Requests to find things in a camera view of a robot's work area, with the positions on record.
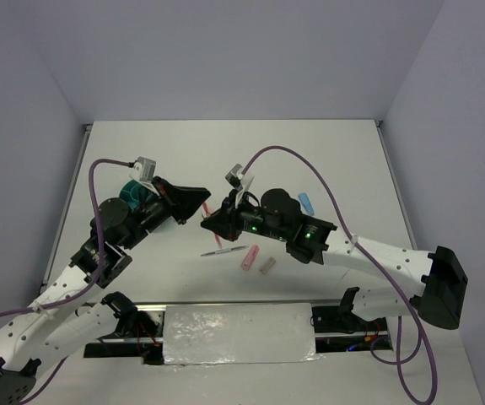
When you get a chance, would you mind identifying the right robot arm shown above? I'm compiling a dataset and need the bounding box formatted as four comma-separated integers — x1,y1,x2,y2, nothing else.
201,188,468,330

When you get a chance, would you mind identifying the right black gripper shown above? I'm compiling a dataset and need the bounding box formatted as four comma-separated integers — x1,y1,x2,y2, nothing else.
201,188,288,241

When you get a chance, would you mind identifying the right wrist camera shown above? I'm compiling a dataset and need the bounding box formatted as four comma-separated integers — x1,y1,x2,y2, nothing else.
225,164,255,208

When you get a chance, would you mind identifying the grey beige eraser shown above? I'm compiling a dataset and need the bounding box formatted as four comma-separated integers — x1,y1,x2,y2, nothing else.
259,257,276,274

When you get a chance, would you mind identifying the teal round divided organizer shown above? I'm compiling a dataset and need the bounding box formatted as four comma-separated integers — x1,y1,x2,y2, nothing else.
119,180,150,211

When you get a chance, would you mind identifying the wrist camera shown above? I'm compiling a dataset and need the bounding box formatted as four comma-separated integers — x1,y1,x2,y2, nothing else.
225,164,255,208
130,156,156,183

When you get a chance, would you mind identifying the pink correction tape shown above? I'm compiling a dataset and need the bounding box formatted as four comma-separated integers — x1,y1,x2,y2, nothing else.
240,245,260,271

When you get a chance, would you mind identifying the red gel pen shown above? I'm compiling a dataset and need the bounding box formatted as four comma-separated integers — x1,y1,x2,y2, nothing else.
202,202,224,249

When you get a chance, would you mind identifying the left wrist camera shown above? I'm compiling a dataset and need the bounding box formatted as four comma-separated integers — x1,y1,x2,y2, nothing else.
130,156,156,183

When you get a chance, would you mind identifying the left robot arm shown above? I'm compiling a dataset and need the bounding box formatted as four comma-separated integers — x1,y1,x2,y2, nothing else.
0,176,211,404

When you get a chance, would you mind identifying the grey slim pen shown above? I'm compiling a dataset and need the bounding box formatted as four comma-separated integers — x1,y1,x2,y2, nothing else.
200,245,249,257

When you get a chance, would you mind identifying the silver foil sheet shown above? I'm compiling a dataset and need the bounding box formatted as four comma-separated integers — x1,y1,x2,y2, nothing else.
163,303,318,365

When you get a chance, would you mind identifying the purple cable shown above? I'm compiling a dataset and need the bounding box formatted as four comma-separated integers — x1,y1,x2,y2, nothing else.
0,158,137,402
240,145,437,405

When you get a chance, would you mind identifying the blue correction tape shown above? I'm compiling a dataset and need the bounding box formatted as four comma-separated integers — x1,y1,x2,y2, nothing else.
298,192,315,216

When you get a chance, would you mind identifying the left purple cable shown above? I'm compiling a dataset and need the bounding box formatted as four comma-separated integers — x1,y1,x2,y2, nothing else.
0,158,137,402

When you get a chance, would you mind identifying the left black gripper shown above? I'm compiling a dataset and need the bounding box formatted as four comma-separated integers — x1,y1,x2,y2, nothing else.
122,176,211,250

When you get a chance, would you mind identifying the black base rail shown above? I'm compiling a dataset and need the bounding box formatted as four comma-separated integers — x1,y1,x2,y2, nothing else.
84,305,392,365

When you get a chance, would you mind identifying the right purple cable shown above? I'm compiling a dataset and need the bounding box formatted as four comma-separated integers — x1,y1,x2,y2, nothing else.
240,145,437,405

